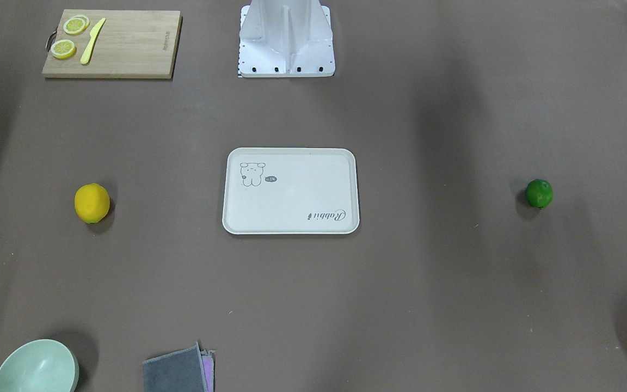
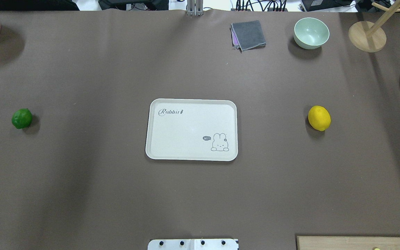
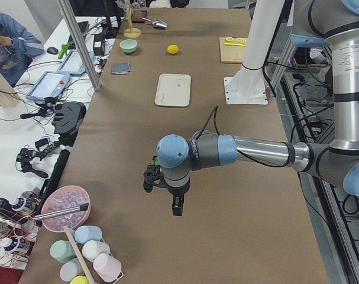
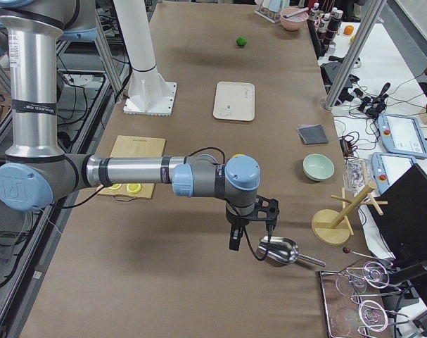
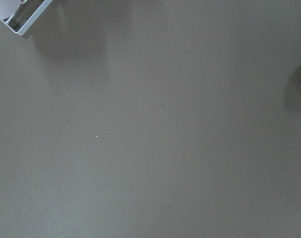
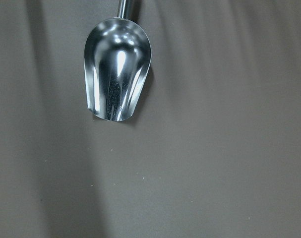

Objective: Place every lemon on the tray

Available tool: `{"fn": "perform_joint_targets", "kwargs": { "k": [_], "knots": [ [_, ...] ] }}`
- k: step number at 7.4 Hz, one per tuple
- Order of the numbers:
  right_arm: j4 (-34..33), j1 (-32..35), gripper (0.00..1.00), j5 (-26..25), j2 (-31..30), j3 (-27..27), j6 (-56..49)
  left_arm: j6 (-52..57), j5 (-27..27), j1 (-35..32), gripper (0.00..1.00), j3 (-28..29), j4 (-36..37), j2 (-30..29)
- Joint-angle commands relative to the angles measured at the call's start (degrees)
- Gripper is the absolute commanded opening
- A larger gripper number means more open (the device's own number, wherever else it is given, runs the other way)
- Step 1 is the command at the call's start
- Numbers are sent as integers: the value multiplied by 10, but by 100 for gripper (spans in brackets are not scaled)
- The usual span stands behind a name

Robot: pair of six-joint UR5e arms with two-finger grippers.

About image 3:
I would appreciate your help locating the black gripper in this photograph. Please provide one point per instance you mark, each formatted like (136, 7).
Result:
(176, 194)

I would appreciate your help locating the yellow lemon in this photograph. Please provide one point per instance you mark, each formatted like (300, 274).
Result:
(173, 49)

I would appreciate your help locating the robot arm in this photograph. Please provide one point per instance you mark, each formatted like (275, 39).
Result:
(315, 23)

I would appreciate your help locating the cream rabbit tray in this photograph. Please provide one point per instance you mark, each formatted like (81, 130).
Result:
(173, 90)

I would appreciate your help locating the metal tongs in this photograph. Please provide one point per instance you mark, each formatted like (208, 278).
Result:
(53, 214)

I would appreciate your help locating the pink cup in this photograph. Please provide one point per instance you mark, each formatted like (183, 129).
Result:
(108, 267)

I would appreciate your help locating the white cup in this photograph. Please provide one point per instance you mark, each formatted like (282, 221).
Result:
(91, 249)

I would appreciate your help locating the blue cup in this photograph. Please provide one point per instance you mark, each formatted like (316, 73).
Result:
(88, 232)

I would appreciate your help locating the pink bowl with ice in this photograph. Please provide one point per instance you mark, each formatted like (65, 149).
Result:
(64, 198)

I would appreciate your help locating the yellow cup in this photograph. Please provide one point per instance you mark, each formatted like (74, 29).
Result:
(81, 279)

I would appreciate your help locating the green cup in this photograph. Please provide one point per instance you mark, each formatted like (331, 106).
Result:
(62, 251)

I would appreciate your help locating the grey cup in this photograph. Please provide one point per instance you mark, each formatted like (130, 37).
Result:
(70, 270)

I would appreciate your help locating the grey folded cloth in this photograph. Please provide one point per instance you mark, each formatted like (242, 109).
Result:
(120, 68)

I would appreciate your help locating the wooden cutting board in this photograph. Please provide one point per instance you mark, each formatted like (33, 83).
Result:
(231, 54)

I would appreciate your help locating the mint green bowl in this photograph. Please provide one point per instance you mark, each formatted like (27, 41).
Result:
(128, 45)

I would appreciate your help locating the yellow plastic knife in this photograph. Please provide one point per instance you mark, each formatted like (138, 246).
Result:
(234, 44)

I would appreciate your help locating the teach pendant tablet far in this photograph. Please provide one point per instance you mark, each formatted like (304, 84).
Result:
(72, 64)

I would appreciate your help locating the teach pendant tablet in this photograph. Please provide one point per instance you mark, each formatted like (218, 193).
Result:
(72, 64)
(49, 85)

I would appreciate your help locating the teach pendant tablet near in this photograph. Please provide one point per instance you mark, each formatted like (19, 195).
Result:
(49, 85)

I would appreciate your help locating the wooden mug tree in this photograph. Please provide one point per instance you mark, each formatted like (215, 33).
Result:
(131, 32)

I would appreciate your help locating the metal scoop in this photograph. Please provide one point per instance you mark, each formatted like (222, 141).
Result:
(159, 24)

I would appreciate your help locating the black computer mouse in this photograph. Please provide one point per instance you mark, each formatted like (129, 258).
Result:
(52, 50)

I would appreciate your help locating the seated person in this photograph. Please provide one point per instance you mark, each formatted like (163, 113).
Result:
(18, 47)

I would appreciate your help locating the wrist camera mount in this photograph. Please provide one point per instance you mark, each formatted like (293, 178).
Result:
(153, 176)

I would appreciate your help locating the aluminium frame post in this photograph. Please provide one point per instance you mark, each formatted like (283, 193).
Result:
(70, 19)

